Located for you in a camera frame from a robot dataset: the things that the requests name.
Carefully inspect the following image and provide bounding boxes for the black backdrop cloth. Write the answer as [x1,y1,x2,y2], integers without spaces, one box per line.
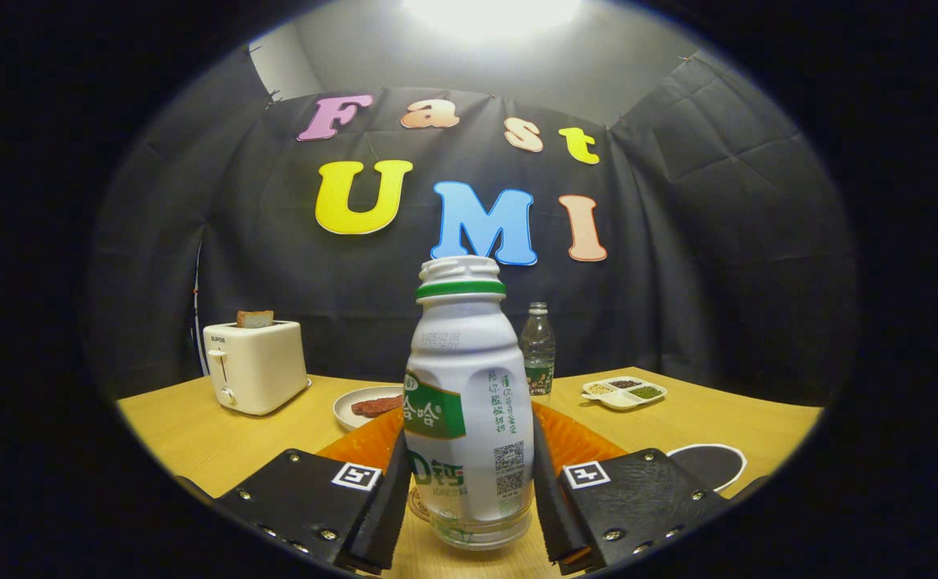
[87,48,860,407]

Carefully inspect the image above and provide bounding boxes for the white cup wooden handle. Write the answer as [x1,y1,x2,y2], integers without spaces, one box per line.
[666,443,749,493]

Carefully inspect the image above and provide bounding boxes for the white divided dish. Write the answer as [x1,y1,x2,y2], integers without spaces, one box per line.
[581,376,669,412]

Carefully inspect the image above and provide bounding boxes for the clear plastic water bottle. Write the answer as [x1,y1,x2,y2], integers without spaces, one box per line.
[519,302,557,405]

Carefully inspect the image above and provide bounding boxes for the cream toaster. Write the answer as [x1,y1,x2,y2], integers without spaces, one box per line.
[202,320,311,417]

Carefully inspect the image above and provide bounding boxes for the white juice bottle green label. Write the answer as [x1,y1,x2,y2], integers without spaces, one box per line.
[402,256,537,552]

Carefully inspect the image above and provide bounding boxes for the red sausage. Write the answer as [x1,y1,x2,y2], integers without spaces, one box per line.
[351,394,404,417]

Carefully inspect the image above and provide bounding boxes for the wooden table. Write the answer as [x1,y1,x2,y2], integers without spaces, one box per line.
[117,366,825,579]

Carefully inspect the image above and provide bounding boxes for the round white plate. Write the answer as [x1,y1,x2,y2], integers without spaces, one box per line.
[333,386,405,432]

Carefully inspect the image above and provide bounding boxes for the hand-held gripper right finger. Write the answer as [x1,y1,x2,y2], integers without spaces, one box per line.
[532,402,734,576]

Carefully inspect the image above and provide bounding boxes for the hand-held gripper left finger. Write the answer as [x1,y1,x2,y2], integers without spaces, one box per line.
[216,406,413,576]

